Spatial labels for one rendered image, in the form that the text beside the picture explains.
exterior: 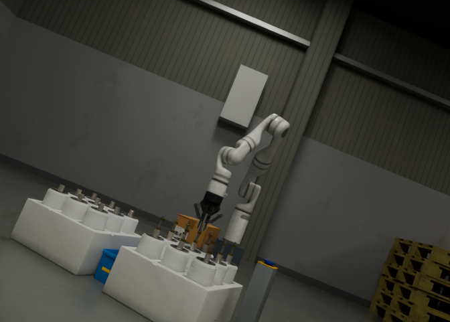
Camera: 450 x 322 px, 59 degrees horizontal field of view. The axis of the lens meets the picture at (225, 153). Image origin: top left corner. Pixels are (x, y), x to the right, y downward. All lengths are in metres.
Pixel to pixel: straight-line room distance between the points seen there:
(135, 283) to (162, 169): 3.19
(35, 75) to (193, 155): 2.04
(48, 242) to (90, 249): 0.19
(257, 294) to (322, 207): 3.35
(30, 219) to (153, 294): 0.67
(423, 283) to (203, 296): 3.14
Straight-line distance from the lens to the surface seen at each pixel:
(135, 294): 1.54
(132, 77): 4.87
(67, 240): 1.75
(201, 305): 1.43
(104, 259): 1.72
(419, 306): 4.30
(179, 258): 1.50
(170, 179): 4.63
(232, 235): 2.05
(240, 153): 1.62
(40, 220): 1.85
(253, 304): 1.61
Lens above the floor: 0.46
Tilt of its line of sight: 7 degrees up
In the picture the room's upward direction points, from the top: 22 degrees clockwise
